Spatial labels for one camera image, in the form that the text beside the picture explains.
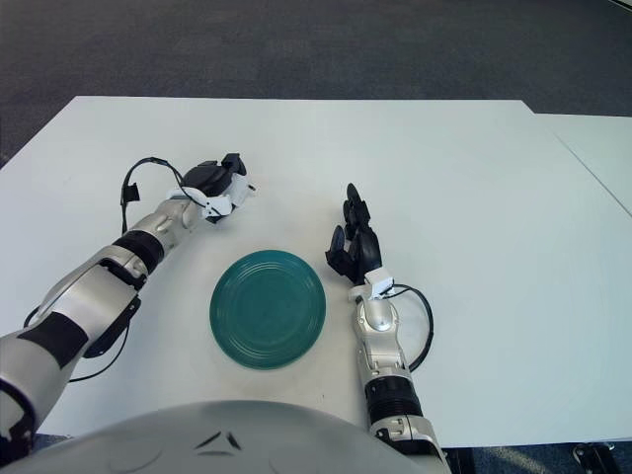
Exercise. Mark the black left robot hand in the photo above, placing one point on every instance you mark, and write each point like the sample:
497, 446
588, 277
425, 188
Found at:
210, 180

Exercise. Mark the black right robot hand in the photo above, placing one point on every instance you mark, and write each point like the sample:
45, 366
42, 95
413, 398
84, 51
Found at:
363, 247

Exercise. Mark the white charger block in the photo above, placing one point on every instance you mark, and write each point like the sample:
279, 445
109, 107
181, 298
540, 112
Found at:
242, 190

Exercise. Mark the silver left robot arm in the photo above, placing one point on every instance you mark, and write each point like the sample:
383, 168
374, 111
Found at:
89, 296

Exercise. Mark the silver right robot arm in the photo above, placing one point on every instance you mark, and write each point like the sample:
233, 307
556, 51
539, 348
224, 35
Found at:
390, 355

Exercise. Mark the teal round plate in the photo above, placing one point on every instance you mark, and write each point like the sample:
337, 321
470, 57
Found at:
269, 311

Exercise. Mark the grey robot torso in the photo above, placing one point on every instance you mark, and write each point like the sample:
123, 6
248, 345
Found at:
217, 444

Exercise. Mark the white adjacent table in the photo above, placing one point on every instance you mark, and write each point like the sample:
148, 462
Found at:
592, 143

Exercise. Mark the metal table base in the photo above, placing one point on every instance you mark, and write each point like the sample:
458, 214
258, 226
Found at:
600, 454

